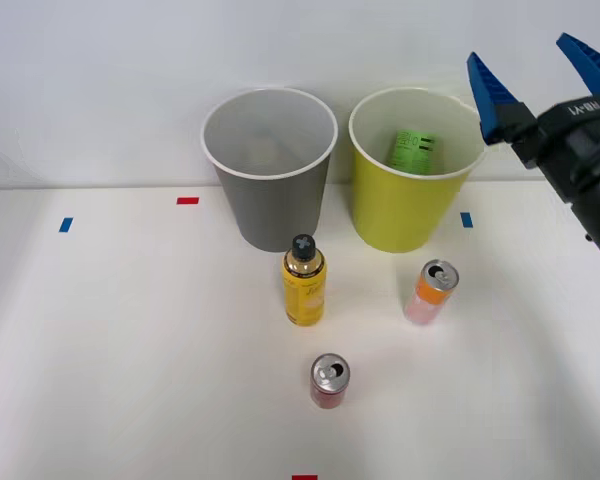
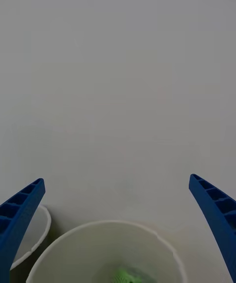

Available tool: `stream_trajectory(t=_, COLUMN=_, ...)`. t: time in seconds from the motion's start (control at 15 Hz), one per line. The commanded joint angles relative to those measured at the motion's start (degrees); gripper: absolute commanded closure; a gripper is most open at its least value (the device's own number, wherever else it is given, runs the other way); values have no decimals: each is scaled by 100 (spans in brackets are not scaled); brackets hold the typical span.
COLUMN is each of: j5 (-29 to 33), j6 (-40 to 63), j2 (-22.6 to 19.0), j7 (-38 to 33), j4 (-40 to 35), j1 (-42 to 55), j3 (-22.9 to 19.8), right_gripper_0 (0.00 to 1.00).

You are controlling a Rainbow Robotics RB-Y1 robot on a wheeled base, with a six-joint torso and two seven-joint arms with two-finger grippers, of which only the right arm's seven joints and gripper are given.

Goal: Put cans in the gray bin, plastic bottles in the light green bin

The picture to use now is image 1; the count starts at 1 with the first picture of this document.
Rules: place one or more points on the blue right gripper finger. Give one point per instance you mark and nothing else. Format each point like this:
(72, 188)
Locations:
(592, 65)
(495, 107)

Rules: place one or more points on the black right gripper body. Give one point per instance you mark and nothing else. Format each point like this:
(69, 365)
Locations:
(580, 140)

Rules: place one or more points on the green plastic bottle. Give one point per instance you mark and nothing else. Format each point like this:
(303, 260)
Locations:
(412, 150)

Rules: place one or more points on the yellow-green plastic waste bin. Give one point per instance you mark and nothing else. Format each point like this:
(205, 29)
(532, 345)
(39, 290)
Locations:
(400, 210)

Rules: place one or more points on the orange and pink drink can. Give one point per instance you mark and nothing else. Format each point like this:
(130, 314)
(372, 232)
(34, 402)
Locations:
(425, 302)

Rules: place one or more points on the grey plastic waste bin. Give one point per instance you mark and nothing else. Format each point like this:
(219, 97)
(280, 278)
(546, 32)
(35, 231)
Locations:
(275, 210)

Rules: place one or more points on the yellow bottle with black cap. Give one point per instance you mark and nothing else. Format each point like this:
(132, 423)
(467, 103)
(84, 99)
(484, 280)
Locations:
(304, 295)

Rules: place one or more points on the red drink can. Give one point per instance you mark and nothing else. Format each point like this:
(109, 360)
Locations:
(328, 390)

